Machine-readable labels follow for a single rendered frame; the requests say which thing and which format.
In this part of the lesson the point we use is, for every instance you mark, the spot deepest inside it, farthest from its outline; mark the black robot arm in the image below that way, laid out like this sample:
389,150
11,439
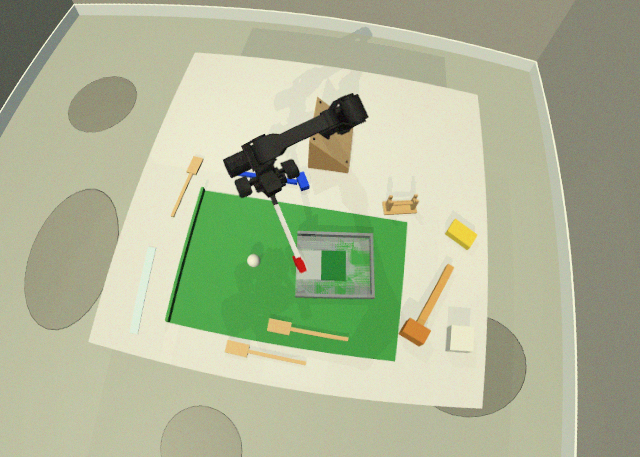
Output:
266,149

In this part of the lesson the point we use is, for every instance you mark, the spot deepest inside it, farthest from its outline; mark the white golf ball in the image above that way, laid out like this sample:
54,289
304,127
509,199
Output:
253,260

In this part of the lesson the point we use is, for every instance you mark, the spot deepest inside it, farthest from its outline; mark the green flat mat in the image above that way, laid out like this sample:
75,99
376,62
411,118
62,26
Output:
220,293

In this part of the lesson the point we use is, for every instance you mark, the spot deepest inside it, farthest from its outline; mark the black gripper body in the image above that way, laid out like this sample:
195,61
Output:
244,186

